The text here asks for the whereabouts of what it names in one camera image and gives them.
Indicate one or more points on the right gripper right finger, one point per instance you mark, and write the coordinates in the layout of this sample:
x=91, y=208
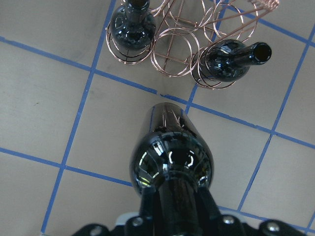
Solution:
x=212, y=221

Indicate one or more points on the dark wine bottle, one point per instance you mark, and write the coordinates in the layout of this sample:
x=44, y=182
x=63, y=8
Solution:
x=172, y=157

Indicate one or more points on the dark bottle in basket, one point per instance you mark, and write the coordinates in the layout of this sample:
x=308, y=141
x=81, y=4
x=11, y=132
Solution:
x=132, y=30
x=229, y=60

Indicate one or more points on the copper wire wine basket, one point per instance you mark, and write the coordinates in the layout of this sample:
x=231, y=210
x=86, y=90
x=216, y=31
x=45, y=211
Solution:
x=185, y=29

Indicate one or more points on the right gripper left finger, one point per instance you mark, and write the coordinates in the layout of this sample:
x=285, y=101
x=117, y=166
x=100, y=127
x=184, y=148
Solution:
x=146, y=222

